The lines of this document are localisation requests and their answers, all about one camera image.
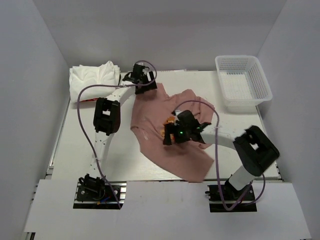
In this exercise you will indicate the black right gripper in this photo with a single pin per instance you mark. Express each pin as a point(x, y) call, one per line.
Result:
point(169, 129)

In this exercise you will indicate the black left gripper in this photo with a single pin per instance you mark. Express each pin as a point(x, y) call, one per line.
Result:
point(147, 87)

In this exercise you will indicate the pink t shirt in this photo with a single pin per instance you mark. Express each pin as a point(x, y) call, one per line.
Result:
point(151, 110)

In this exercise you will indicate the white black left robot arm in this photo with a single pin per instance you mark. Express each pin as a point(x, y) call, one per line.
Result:
point(107, 113)

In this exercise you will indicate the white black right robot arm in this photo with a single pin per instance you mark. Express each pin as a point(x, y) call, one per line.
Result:
point(255, 150)

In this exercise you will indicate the red folded shirt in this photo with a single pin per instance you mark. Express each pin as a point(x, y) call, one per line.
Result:
point(89, 100)

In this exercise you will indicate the white folded t shirt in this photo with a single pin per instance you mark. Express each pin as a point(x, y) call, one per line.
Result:
point(105, 78)

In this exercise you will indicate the white perforated plastic basket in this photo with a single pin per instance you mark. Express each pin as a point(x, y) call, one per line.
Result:
point(242, 81)

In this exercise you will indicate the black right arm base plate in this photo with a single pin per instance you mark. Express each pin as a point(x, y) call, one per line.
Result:
point(243, 206)

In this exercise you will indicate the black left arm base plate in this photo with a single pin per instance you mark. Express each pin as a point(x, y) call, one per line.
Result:
point(105, 200)

